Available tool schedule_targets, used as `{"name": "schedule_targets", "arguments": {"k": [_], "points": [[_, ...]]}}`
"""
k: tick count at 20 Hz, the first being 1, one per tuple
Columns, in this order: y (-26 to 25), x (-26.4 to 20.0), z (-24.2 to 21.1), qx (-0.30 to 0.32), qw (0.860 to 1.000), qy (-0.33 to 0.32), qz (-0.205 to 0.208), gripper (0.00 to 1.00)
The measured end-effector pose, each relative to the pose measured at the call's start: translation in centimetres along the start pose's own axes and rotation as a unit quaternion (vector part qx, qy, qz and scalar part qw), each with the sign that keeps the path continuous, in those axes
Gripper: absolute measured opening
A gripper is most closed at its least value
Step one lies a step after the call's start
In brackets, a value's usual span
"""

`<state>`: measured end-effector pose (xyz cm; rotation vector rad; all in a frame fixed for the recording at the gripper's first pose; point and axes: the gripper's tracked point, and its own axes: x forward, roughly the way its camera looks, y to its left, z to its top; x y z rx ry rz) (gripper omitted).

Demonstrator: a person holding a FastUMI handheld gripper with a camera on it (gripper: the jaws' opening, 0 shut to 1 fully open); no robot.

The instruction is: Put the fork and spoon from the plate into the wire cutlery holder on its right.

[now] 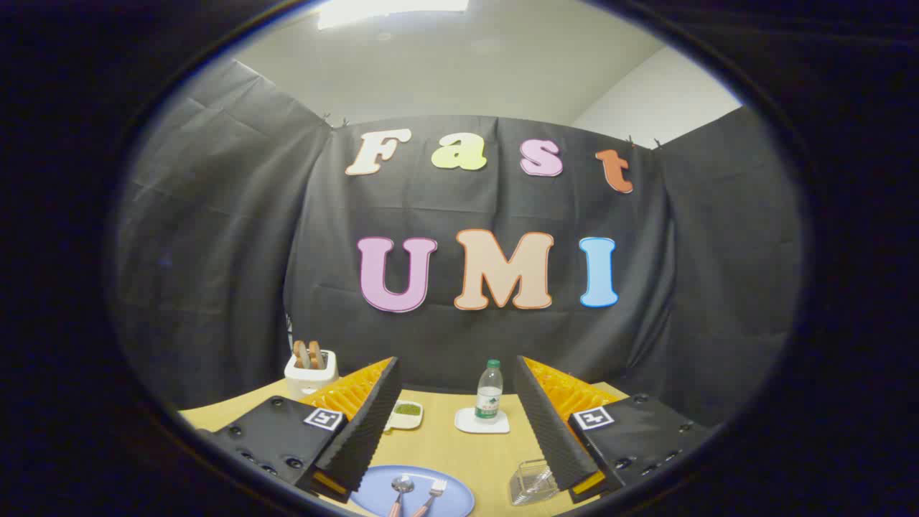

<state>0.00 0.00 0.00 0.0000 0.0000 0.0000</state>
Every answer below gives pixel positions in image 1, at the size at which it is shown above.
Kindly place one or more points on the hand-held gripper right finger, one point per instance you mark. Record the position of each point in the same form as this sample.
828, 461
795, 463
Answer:
542, 424

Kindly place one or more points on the toasted bread slice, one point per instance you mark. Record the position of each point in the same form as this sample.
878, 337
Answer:
316, 354
300, 355

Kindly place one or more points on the white square coaster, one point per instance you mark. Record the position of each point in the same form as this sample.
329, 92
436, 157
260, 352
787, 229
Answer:
467, 425

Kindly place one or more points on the white divided dish with beans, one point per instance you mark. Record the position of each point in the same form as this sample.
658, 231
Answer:
407, 412

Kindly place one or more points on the blue plate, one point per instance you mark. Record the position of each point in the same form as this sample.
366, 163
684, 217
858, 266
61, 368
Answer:
373, 492

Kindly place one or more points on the clear water bottle green cap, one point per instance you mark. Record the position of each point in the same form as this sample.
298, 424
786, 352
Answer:
489, 395

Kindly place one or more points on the cream toaster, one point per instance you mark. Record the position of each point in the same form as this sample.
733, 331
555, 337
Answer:
309, 380

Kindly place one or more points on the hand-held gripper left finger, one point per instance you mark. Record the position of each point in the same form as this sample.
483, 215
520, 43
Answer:
373, 424

